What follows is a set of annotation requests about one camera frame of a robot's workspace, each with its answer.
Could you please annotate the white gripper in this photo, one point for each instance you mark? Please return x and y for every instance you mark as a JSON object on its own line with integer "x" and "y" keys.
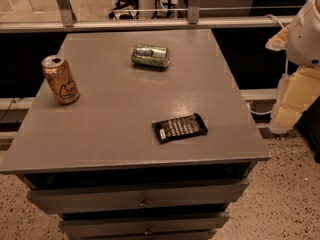
{"x": 306, "y": 39}

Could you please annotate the green soda can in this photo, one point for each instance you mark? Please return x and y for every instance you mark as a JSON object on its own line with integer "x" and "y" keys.
{"x": 150, "y": 55}

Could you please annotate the orange LaCroix can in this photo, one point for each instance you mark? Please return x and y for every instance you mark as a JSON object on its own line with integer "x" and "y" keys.
{"x": 59, "y": 76}

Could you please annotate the black snack bar wrapper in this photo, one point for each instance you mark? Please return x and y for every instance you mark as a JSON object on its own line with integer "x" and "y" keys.
{"x": 179, "y": 128}

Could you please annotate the top grey drawer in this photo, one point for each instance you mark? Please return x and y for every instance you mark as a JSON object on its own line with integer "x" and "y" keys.
{"x": 127, "y": 197}

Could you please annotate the grey drawer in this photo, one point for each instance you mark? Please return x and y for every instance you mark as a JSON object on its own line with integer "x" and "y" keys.
{"x": 127, "y": 197}
{"x": 135, "y": 226}

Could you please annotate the black office chair base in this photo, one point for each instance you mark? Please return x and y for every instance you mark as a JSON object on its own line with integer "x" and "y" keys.
{"x": 143, "y": 9}

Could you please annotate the top drawer knob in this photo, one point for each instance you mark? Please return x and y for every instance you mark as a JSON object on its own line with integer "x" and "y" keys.
{"x": 143, "y": 203}

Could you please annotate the drawer knob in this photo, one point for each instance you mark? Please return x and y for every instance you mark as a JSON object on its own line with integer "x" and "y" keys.
{"x": 148, "y": 231}
{"x": 143, "y": 203}

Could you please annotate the grey drawer cabinet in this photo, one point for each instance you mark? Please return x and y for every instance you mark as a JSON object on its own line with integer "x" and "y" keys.
{"x": 106, "y": 138}

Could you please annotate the metal railing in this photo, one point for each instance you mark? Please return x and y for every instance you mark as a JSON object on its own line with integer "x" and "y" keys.
{"x": 26, "y": 16}

